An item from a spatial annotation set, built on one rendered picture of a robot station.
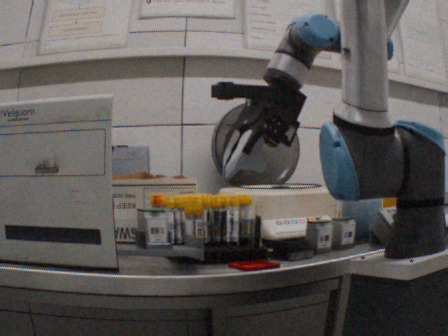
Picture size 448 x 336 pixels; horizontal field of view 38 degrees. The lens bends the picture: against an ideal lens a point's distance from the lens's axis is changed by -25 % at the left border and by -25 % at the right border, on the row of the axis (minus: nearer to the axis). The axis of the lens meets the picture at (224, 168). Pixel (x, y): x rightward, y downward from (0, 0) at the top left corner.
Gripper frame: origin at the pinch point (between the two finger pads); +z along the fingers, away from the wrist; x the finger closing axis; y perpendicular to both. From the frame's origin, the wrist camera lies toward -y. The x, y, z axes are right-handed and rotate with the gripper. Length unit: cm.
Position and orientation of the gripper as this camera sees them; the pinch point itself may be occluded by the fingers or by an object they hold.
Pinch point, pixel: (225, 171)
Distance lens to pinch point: 143.9
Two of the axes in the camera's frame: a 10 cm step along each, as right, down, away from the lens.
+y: 7.7, 4.9, 4.2
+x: -4.6, -0.3, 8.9
